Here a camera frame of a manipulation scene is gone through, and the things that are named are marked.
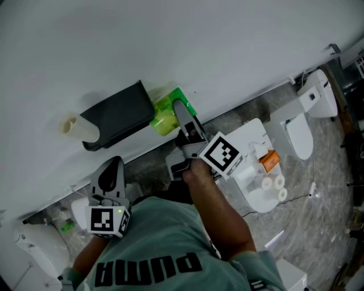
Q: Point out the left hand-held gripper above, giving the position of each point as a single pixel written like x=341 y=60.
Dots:
x=102 y=220

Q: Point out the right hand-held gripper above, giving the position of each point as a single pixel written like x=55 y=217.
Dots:
x=220 y=154

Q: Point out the green toilet paper roll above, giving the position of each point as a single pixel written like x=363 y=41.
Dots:
x=163 y=119

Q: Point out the old cardboard toilet paper roll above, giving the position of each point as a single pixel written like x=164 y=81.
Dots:
x=79 y=128

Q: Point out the black toilet paper holder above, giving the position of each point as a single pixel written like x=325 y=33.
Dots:
x=119 y=113

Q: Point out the white toilet paper roll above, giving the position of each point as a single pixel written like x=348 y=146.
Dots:
x=279 y=181
x=282 y=194
x=266 y=183

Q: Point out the person's right forearm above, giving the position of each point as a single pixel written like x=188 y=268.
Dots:
x=221 y=216

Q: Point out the person's left forearm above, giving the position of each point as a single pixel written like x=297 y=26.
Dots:
x=91 y=255

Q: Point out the white toilet with closed lid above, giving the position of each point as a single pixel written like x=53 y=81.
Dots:
x=256 y=133

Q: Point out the white rounded toilet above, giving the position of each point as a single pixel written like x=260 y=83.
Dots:
x=39 y=250

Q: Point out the white toilet with open seat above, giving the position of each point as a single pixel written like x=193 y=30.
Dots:
x=298 y=133

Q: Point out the white toilet with sticker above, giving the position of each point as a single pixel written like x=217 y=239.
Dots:
x=324 y=93

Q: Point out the green bottle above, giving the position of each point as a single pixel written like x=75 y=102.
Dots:
x=67 y=226

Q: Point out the person's green t-shirt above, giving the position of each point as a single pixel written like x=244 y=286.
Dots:
x=159 y=233

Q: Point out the small white packet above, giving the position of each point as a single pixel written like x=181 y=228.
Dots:
x=259 y=149

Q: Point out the orange box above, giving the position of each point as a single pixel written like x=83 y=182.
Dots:
x=270 y=161

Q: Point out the white power adapter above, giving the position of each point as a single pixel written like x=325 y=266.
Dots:
x=313 y=191

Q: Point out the dark shelf unit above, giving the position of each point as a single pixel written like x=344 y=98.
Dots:
x=352 y=119

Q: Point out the white square box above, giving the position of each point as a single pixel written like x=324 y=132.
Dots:
x=290 y=272

